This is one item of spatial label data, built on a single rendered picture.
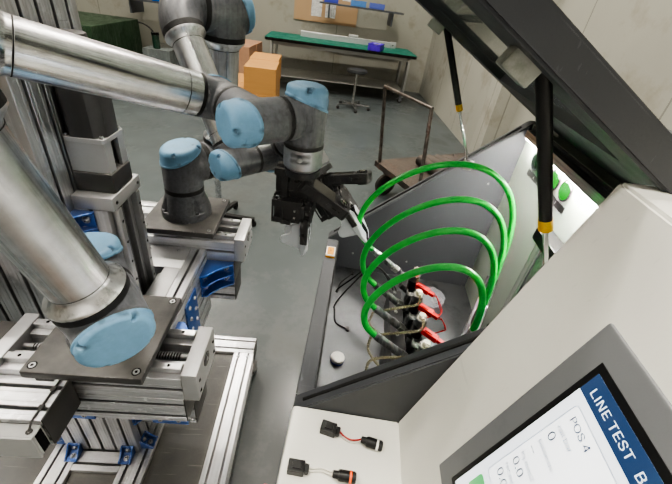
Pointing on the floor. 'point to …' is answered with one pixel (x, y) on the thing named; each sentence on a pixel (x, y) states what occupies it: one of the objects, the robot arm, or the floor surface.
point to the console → (556, 325)
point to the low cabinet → (112, 30)
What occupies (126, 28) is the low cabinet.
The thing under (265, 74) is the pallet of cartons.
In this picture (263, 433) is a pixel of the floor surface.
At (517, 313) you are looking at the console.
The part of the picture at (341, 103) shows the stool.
